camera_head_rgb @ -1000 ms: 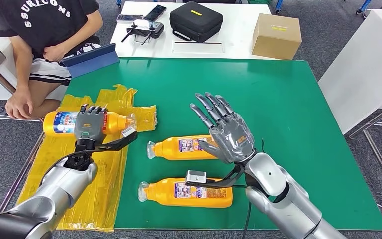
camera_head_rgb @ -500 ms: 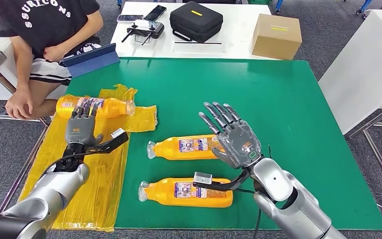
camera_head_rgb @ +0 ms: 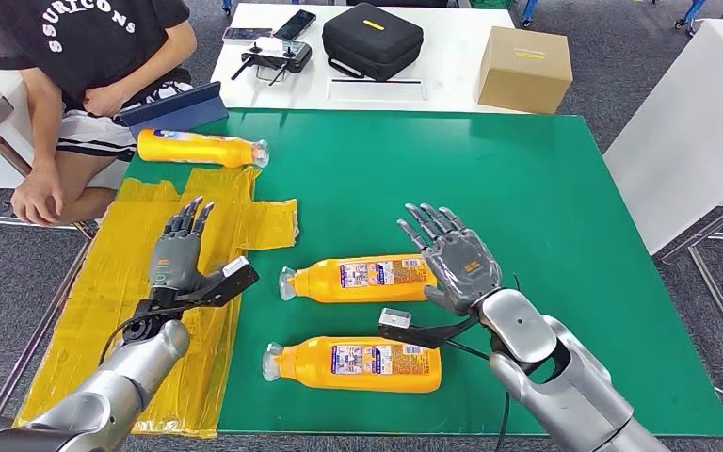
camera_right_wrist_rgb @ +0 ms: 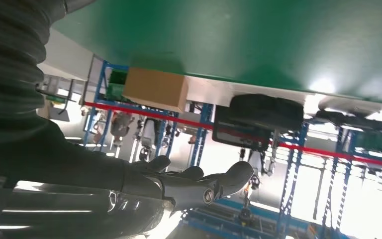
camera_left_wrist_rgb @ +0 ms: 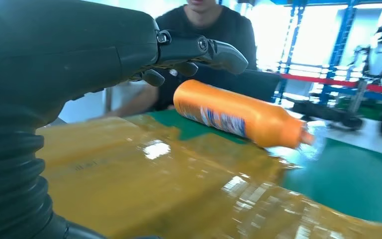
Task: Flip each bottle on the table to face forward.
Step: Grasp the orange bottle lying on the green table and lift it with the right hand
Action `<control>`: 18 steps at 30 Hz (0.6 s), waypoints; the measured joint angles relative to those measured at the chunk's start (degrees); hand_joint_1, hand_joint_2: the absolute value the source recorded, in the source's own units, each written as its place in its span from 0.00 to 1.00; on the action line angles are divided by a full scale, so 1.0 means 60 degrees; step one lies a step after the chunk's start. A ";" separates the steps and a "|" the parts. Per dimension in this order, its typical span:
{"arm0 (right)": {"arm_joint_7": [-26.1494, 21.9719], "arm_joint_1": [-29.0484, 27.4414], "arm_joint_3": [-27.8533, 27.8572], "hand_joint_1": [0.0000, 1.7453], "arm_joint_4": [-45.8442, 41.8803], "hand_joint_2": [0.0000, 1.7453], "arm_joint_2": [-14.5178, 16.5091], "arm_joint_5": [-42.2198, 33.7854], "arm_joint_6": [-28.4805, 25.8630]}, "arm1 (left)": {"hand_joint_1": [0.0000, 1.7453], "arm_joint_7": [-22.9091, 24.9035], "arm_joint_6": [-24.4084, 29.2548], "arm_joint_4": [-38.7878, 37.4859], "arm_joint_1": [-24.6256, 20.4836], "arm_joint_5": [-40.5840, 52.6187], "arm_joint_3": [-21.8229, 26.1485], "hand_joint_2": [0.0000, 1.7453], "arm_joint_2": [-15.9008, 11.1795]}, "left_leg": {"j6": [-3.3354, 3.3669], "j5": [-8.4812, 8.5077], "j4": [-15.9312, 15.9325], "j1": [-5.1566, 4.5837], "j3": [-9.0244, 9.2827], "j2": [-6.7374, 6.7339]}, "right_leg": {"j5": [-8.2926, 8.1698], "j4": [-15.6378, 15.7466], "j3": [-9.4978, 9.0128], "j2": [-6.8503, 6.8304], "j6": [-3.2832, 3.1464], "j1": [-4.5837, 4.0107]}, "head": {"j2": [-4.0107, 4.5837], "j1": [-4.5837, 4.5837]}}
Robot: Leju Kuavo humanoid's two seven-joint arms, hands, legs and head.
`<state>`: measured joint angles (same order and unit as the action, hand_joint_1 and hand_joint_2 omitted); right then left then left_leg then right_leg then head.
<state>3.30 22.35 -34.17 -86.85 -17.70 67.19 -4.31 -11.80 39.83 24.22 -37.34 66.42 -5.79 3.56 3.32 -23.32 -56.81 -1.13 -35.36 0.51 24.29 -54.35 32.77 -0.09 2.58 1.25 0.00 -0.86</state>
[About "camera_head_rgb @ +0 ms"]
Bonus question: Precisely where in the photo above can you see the blue tablet case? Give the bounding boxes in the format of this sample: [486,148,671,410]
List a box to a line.
[117,81,231,139]

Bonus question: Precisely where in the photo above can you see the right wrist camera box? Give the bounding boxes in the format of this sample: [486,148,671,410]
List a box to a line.
[378,306,482,351]

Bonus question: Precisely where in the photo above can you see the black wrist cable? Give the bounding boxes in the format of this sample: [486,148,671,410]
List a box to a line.
[443,338,514,452]
[97,314,151,368]

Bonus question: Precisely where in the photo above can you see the black drone remote controller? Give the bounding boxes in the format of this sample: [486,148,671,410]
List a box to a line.
[231,37,313,88]

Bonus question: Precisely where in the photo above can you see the black smartphone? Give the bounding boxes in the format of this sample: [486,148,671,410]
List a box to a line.
[272,8,318,42]

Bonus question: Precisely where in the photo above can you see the white table with cable slot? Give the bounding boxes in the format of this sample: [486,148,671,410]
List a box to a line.
[210,3,528,114]

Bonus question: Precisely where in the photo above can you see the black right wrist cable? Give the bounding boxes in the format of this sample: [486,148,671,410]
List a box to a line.
[443,338,514,452]

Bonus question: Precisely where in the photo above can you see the person's left hand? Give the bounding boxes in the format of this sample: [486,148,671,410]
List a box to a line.
[82,82,131,118]

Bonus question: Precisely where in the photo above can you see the metal table leg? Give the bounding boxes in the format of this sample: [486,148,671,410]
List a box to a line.
[0,239,91,416]

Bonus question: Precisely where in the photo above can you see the person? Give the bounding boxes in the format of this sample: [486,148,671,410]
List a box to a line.
[0,0,200,228]

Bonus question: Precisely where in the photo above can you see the orange detergent bottle clear cap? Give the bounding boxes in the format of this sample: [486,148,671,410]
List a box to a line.
[261,335,443,395]
[278,253,439,306]
[136,128,271,170]

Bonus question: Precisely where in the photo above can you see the black zip carrying case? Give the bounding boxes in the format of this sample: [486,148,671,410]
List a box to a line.
[322,1,426,83]

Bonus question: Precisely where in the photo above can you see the steel frame legs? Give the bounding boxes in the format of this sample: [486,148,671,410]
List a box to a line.
[660,186,723,383]

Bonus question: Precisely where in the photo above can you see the pale smartphone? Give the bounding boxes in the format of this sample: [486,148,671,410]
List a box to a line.
[222,27,274,43]

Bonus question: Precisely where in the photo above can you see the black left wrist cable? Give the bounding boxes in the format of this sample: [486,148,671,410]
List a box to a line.
[97,314,151,368]

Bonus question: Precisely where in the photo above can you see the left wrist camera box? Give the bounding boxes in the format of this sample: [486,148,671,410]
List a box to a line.
[132,254,261,320]

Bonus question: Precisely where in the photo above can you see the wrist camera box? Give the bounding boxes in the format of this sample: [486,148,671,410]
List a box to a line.
[132,254,261,320]
[378,306,482,351]

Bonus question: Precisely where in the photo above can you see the brown cardboard box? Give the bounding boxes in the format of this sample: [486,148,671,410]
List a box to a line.
[477,25,575,116]

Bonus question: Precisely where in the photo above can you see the yellow plastic sheet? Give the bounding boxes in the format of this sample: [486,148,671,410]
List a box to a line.
[13,165,300,439]

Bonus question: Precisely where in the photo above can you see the plain white table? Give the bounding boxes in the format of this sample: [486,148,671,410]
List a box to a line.
[602,17,723,256]

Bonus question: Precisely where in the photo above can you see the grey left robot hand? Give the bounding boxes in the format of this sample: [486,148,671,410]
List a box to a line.
[147,196,233,295]

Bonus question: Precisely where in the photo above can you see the white table cable slot cover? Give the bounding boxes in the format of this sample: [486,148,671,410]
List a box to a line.
[327,77,429,103]

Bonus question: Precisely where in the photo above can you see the person's right hand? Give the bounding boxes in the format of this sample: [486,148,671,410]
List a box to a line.
[9,167,65,228]

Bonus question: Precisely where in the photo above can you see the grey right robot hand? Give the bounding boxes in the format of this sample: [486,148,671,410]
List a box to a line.
[395,202,505,316]

